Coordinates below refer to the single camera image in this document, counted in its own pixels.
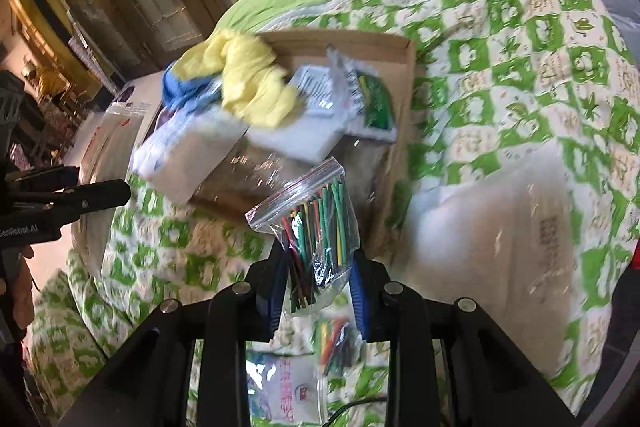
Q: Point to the white foam block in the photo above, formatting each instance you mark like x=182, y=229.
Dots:
x=295, y=137

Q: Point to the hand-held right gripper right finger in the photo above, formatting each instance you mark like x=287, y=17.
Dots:
x=359, y=302

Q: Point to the green packet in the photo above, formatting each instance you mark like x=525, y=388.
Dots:
x=377, y=104

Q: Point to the zip bag of coloured tubes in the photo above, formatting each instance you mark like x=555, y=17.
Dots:
x=320, y=217
x=335, y=342

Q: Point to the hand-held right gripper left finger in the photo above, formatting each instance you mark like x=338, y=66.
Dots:
x=275, y=307

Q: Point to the clear plastic bag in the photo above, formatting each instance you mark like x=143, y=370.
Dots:
x=270, y=177

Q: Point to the white printed gauze packet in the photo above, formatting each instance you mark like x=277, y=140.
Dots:
x=315, y=89

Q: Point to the large white cotton pack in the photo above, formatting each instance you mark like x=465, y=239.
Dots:
x=480, y=232

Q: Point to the clear bag red stripe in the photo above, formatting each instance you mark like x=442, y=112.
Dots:
x=112, y=132

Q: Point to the cardboard box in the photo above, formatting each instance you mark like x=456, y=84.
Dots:
x=345, y=41

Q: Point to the person's left hand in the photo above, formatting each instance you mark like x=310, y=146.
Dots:
x=22, y=282

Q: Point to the yellow cloth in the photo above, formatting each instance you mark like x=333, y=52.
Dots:
x=250, y=77

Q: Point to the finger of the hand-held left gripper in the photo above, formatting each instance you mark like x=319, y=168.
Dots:
x=50, y=179
x=95, y=199

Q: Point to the green patterned blanket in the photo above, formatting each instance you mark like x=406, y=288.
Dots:
x=525, y=72

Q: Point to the blue cloth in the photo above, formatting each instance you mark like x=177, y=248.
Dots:
x=177, y=92

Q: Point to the white packet red print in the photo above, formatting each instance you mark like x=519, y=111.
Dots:
x=285, y=387

